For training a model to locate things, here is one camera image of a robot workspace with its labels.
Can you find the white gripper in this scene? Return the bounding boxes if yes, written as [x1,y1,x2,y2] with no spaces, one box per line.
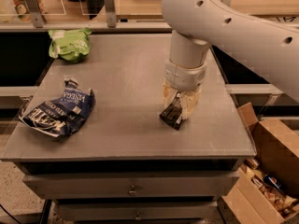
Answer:
[163,61,207,120]

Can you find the black rxbar chocolate bar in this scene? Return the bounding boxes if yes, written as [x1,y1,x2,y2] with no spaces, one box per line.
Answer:
[160,92,182,130]

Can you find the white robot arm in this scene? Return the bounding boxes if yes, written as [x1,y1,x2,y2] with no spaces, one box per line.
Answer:
[162,0,299,119]

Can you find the blue kettle chip bag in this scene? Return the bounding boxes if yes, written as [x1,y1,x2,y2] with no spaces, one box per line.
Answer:
[19,78,96,138]

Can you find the green chip bag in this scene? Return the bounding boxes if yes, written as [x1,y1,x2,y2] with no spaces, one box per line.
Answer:
[49,28,92,63]

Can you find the grey drawer cabinet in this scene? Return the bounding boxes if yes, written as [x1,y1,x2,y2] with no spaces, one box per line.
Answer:
[0,32,258,224]

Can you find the upper drawer with knob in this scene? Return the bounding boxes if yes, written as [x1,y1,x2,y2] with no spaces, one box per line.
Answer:
[23,171,239,200]

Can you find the drawer with knob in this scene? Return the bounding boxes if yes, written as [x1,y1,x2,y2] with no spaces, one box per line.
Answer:
[55,202,217,221]
[23,171,239,200]

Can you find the blue pepsi can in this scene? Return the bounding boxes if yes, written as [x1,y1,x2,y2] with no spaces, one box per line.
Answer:
[263,175,283,192]

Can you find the cardboard box of snacks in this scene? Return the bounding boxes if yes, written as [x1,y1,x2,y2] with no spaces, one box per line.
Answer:
[219,103,299,224]

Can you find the lower drawer with knob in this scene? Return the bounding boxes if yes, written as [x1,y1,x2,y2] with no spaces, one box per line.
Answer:
[55,202,217,221]

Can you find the orange snack package behind glass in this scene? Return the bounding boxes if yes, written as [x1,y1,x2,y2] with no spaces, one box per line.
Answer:
[11,0,47,21]

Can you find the metal bracket middle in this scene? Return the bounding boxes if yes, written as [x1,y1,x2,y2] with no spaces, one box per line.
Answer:
[104,0,117,28]

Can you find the metal bracket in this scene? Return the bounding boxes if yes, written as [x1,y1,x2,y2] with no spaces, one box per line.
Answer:
[25,0,45,28]
[104,0,117,28]

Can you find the metal bracket left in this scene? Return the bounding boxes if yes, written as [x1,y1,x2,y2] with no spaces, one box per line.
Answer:
[25,0,45,28]

